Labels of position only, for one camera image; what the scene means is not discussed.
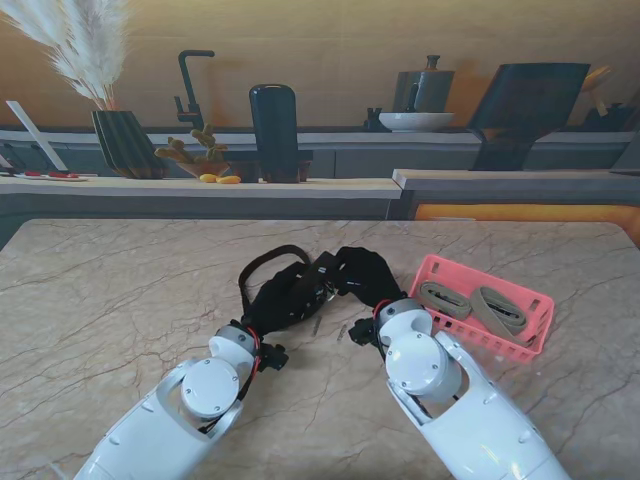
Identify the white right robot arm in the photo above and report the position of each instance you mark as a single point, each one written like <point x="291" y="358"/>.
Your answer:
<point x="465" y="415"/>

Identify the white speckled bowl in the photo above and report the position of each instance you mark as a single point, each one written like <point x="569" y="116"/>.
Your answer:
<point x="415" y="121"/>

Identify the tall black appliance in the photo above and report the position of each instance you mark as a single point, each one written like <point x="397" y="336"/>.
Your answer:
<point x="273" y="125"/>

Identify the dark ribbed vase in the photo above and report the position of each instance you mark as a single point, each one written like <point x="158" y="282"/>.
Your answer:
<point x="125" y="145"/>

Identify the white slanted board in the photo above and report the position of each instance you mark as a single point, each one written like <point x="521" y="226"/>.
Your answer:
<point x="35" y="132"/>

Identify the dark utensil holder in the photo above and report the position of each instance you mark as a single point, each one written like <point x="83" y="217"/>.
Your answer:
<point x="615" y="119"/>

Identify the small black ornament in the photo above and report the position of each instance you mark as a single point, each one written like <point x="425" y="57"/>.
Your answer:
<point x="372" y="122"/>

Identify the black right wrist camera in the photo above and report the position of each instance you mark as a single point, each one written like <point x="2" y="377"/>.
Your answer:
<point x="362" y="332"/>

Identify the beige woven belt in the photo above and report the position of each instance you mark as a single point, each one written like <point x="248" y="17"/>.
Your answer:
<point x="500" y="315"/>
<point x="442" y="300"/>

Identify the pink plastic storage basket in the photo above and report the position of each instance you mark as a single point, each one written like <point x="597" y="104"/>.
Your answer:
<point x="545" y="310"/>

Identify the white pampas grass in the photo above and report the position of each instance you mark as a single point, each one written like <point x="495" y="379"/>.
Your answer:
<point x="95" y="55"/>

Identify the black kitchen faucet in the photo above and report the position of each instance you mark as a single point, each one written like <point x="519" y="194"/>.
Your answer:
<point x="191" y="95"/>

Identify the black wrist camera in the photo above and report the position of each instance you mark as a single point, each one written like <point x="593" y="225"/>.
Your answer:
<point x="362" y="332"/>
<point x="274" y="357"/>

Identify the plate with red chillies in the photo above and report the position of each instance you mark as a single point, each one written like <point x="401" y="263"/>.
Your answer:
<point x="60" y="175"/>

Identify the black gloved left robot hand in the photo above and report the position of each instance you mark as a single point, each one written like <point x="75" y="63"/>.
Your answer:
<point x="275" y="305"/>

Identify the dark woven belt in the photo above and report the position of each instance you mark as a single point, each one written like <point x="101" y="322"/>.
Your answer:
<point x="245" y="277"/>

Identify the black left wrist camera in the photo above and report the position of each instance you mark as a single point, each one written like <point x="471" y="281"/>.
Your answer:
<point x="274" y="357"/>

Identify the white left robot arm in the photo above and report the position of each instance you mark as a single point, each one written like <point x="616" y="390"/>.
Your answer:
<point x="155" y="425"/>

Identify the yellow wooden utensil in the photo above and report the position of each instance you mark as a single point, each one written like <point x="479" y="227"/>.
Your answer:
<point x="595" y="80"/>

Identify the yellow lemon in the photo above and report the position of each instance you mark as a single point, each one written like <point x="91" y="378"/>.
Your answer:
<point x="228" y="180"/>
<point x="207" y="177"/>

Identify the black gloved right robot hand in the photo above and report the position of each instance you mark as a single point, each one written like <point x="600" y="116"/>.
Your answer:
<point x="372" y="275"/>

